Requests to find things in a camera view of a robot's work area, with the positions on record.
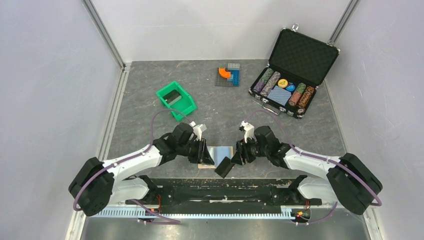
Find white slotted cable duct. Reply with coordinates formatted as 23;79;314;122
93;205;308;221

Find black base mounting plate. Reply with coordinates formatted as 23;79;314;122
138;175;322;214

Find green red chip stack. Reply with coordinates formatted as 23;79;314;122
288;83;307;106

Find black poker chip case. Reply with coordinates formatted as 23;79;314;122
248;27;340;119

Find grey lego brick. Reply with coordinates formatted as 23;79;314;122
227;63;240;71

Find beige leather card holder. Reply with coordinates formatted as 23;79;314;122
197;146;235;169

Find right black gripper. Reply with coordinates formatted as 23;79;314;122
230;135;270;166

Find dark card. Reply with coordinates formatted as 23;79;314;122
163;89;182;106

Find orange curved lego piece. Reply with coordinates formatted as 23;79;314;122
218;67;232;79

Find purple green chip stack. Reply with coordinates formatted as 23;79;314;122
252;68;274;93

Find pink grey chip stack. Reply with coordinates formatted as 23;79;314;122
259;71;281;97

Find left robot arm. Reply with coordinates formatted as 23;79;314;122
68;122;214;217

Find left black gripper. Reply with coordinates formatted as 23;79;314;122
177;137;215;165

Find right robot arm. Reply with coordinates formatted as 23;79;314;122
229;121;383;215

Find blue playing card deck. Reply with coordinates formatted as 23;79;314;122
267;86;292;106

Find orange black chip stack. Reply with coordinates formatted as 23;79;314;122
297;86;315;114

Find yellow dealer chip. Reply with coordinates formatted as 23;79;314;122
277;78;289;89

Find green plastic bin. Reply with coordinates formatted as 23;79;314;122
156;81;197;116

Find blue dealer chip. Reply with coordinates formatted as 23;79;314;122
285;84;296;92

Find blue lego bricks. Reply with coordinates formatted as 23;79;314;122
227;70;240;87

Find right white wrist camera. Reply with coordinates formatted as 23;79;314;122
239;121;255;143

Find grey lego baseplate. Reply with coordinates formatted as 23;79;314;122
214;72;240;87

